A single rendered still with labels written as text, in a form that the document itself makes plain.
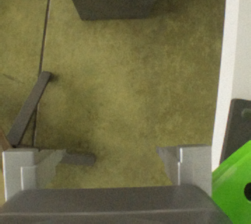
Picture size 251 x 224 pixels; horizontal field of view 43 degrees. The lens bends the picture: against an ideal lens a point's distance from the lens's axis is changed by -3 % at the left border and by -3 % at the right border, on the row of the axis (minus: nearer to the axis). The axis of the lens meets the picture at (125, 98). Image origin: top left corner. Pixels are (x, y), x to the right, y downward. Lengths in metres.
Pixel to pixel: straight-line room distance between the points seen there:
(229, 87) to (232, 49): 0.03
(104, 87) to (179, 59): 0.29
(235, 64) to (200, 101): 0.94
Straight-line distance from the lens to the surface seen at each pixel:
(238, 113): 0.29
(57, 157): 0.16
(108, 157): 1.21
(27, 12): 1.28
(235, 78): 0.30
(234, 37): 0.30
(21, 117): 1.16
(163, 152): 0.16
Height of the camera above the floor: 1.19
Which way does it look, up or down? 88 degrees down
